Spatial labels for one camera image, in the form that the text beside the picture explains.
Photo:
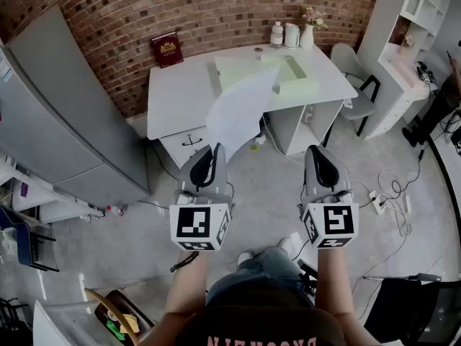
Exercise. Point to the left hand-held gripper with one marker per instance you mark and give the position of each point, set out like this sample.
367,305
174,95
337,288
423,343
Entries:
191,222

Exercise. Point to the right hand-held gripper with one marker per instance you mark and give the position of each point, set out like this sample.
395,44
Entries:
336,220

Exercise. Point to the white A4 paper sheet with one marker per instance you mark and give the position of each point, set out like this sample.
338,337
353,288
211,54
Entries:
237,110

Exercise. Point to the pale green folder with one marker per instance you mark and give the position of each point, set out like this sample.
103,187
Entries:
293,70

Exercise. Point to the person's left forearm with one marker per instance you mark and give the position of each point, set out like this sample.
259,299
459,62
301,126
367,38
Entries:
183,294

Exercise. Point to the person's right forearm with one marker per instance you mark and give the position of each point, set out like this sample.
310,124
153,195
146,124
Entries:
333,287

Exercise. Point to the yellow sticky note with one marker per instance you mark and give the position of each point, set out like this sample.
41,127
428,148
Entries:
254,148

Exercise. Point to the crumpled white tissue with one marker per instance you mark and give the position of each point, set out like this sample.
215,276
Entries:
260,139

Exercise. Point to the white shoe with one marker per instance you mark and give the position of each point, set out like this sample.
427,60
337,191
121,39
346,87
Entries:
245,258
286,244

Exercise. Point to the grey chair with black legs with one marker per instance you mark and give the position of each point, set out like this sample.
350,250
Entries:
354,103

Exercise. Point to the white desk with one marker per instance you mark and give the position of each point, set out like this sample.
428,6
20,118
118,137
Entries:
180,96

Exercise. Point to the slim white power strip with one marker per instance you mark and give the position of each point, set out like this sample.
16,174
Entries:
408,204

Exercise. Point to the red-capped small bottle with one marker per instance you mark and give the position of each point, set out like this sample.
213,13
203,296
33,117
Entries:
116,211

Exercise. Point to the black floor stand device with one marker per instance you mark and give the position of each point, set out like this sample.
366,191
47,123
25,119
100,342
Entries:
308,276

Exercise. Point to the person's legs in jeans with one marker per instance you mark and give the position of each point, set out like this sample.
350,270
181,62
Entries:
266,272

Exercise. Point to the white shelf unit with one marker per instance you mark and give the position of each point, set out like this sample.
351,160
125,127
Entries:
392,85

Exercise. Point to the burgundy hardcover book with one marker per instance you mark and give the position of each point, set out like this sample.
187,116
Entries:
167,50

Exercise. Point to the white vase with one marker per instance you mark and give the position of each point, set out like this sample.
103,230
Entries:
307,38

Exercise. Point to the white electric kettle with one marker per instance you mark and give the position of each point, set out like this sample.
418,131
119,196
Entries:
291,36

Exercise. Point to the clear bottle with bear lid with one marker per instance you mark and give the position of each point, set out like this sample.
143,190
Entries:
276,36

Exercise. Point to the white side table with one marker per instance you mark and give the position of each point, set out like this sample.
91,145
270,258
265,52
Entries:
47,200

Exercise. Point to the pink flower bouquet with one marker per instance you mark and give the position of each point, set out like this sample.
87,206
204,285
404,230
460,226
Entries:
313,16

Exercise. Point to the person's torso in black shirt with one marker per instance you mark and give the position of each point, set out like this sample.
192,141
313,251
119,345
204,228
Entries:
259,326

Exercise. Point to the brown bin with coloured items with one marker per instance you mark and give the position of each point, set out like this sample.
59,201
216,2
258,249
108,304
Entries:
122,323

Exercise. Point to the blue chair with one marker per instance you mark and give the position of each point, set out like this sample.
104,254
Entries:
18,240

